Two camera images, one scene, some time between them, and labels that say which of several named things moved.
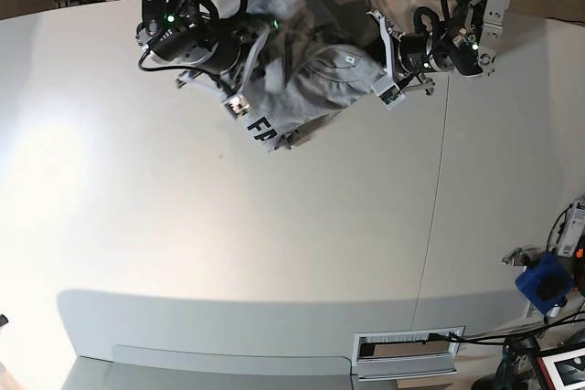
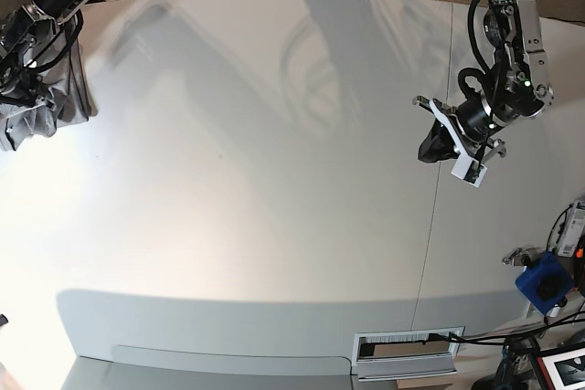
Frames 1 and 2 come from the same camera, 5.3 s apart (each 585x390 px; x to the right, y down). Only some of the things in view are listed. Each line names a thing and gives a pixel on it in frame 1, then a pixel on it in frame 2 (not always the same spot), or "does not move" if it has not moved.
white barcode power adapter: x=574 y=231 does not move
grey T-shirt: x=315 y=66 to x=66 y=100
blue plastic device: x=545 y=281 does not move
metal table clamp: x=520 y=257 does not move
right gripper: x=406 y=56 to x=460 y=131
